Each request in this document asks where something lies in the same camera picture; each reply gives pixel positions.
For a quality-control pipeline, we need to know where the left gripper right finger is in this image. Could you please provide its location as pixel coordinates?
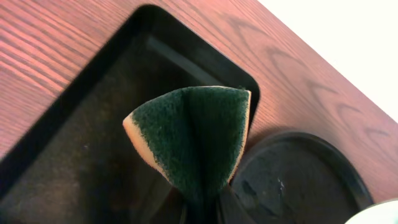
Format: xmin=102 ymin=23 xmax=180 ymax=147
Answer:
xmin=216 ymin=185 xmax=256 ymax=224

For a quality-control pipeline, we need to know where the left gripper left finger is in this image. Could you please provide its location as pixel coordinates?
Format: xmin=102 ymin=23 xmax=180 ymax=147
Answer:
xmin=149 ymin=188 xmax=187 ymax=224

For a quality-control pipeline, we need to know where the green yellow sponge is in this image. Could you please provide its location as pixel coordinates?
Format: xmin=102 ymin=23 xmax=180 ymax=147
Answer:
xmin=123 ymin=86 xmax=251 ymax=211

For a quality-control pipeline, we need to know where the light blue plate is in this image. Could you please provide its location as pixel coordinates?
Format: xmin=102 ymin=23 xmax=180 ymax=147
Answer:
xmin=345 ymin=199 xmax=398 ymax=224

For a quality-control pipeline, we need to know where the black round tray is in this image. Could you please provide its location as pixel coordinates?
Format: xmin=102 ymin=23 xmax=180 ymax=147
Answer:
xmin=231 ymin=132 xmax=374 ymax=223

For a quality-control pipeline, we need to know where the black rectangular tray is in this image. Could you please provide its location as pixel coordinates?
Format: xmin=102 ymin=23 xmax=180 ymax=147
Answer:
xmin=1 ymin=4 xmax=260 ymax=224

